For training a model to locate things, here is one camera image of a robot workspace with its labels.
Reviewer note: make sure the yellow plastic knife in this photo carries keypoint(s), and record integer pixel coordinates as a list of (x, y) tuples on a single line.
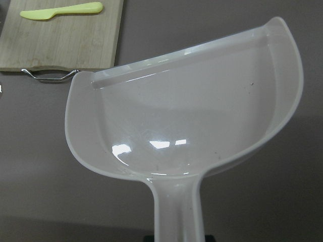
[(46, 14)]

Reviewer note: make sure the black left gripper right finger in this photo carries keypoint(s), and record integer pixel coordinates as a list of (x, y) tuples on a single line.
[(210, 238)]

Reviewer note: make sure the bamboo cutting board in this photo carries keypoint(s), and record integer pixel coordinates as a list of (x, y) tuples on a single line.
[(66, 42)]

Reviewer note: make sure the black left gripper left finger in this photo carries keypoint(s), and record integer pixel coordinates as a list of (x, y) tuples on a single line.
[(148, 238)]

